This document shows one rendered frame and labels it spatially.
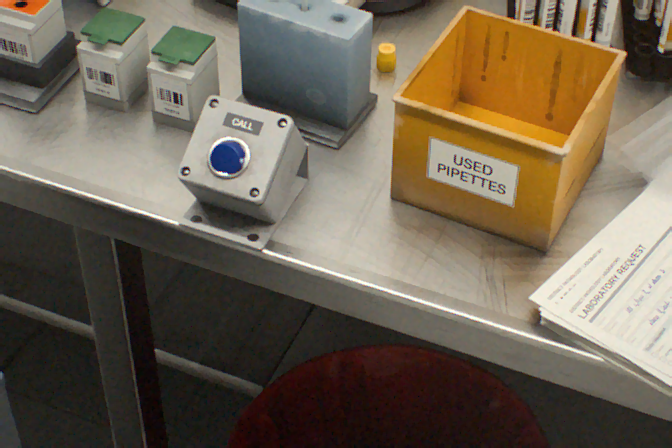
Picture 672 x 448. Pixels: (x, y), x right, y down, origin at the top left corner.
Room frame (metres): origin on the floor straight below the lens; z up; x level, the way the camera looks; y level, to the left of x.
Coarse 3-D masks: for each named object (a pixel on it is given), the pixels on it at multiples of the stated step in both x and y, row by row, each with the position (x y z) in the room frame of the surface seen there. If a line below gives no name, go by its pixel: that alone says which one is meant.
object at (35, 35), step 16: (0, 0) 0.87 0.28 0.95; (16, 0) 0.87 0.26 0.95; (32, 0) 0.87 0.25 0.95; (48, 0) 0.87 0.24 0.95; (0, 16) 0.86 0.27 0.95; (16, 16) 0.86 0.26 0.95; (32, 16) 0.85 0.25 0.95; (48, 16) 0.87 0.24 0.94; (0, 32) 0.86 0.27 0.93; (16, 32) 0.85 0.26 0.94; (32, 32) 0.84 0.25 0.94; (48, 32) 0.86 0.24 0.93; (64, 32) 0.88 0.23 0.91; (0, 48) 0.86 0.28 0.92; (16, 48) 0.85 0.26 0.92; (32, 48) 0.84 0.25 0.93; (48, 48) 0.86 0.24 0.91
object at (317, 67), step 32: (256, 0) 0.84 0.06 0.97; (288, 0) 0.84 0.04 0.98; (320, 0) 0.84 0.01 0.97; (256, 32) 0.83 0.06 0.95; (288, 32) 0.82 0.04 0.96; (320, 32) 0.80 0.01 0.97; (352, 32) 0.80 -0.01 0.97; (256, 64) 0.83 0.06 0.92; (288, 64) 0.82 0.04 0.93; (320, 64) 0.80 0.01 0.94; (352, 64) 0.80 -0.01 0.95; (256, 96) 0.83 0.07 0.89; (288, 96) 0.82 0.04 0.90; (320, 96) 0.80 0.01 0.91; (352, 96) 0.80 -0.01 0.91; (320, 128) 0.80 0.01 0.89; (352, 128) 0.80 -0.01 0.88
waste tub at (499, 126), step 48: (432, 48) 0.78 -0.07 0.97; (480, 48) 0.83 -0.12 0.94; (528, 48) 0.81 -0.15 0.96; (576, 48) 0.79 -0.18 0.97; (432, 96) 0.78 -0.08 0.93; (480, 96) 0.83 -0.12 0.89; (528, 96) 0.81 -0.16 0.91; (576, 96) 0.79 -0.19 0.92; (432, 144) 0.71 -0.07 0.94; (480, 144) 0.69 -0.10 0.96; (528, 144) 0.67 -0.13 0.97; (576, 144) 0.69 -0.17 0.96; (432, 192) 0.71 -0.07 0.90; (480, 192) 0.69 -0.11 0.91; (528, 192) 0.67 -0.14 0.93; (576, 192) 0.72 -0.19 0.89; (528, 240) 0.67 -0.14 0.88
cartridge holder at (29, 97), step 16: (64, 48) 0.87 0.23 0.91; (0, 64) 0.85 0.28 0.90; (16, 64) 0.85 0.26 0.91; (32, 64) 0.84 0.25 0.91; (48, 64) 0.85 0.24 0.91; (64, 64) 0.87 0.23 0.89; (0, 80) 0.85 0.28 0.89; (16, 80) 0.85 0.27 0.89; (32, 80) 0.84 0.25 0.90; (48, 80) 0.85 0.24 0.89; (64, 80) 0.86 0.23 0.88; (0, 96) 0.83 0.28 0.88; (16, 96) 0.83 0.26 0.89; (32, 96) 0.83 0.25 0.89; (48, 96) 0.84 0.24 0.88
